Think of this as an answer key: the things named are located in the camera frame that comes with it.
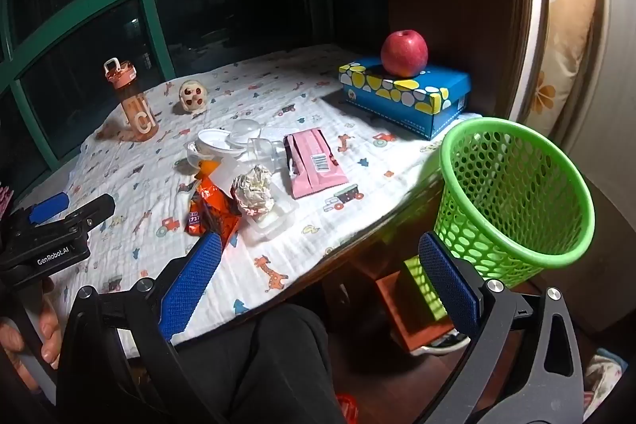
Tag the blue spotted tissue box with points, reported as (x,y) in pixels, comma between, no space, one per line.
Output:
(397,106)

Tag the beige floral pillow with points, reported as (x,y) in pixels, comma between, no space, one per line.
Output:
(561,56)

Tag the clear rectangular plastic tray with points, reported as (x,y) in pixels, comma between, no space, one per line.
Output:
(278,218)

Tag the red apple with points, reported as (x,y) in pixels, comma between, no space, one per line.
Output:
(403,54)

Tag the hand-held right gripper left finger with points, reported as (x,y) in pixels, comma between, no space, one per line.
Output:
(191,290)

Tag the clear plastic drinking cup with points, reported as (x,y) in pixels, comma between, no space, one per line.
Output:
(266,153)

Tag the small red object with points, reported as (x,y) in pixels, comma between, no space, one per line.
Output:
(348,409)

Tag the pink snack packet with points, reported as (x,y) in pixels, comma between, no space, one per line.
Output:
(313,165)

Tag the green plastic mesh basket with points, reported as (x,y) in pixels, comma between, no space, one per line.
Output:
(497,215)

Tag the strawberry cake plush toy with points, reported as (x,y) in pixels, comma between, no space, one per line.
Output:
(193,96)

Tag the clear domed plastic cup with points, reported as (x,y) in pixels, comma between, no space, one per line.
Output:
(246,130)

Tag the clear jelly cup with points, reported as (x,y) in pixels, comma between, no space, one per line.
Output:
(195,157)

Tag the person's leg in black pants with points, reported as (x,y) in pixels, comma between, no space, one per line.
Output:
(278,364)

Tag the light patterned cloth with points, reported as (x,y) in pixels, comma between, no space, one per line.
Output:
(601,374)

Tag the white oval plastic tray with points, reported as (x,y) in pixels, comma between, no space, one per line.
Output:
(213,140)

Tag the orange water bottle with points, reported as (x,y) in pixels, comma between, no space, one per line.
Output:
(139,116)

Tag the orange snack wrapper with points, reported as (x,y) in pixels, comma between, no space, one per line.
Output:
(211,210)

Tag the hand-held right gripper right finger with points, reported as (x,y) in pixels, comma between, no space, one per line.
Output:
(447,285)

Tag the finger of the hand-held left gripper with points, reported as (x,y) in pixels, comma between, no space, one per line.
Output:
(47,208)
(94,210)

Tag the foil ball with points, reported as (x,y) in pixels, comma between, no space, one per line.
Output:
(253,190)

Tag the white shoe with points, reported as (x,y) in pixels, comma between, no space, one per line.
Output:
(442,344)

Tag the red-brown wooden box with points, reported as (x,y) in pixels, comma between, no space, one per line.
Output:
(407,324)

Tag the person's left hand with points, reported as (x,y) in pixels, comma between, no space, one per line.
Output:
(52,329)

